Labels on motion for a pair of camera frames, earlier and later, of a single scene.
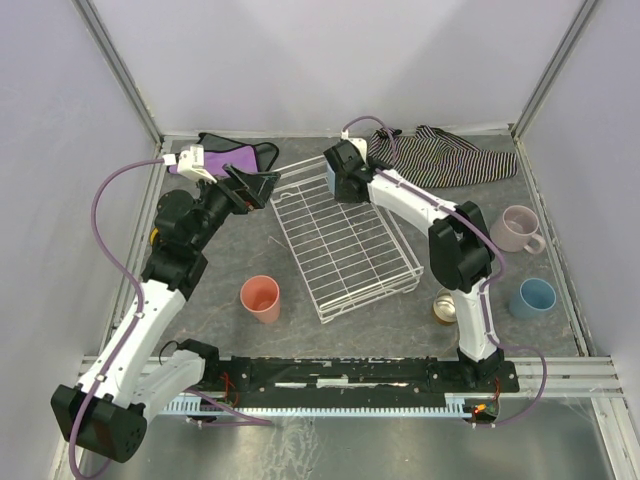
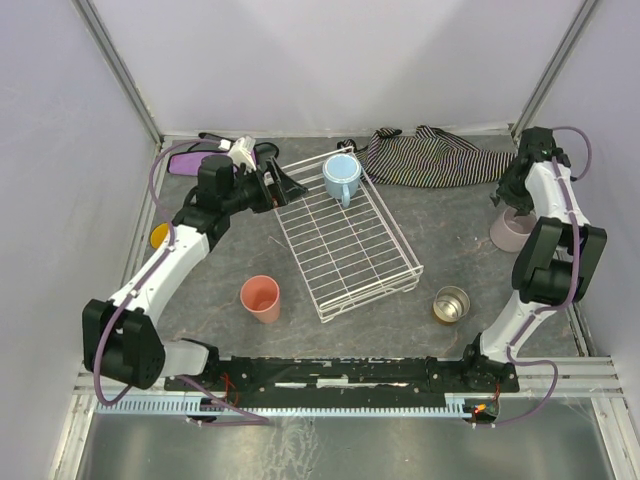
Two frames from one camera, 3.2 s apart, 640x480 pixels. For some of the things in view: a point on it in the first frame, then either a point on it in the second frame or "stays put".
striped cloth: x=427 y=157 stays put
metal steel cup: x=444 y=306 stays put
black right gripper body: x=335 y=173 -> x=513 y=189
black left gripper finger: x=259 y=186 -> x=287 y=188
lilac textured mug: x=516 y=230 stays put
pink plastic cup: x=261 y=296 stays put
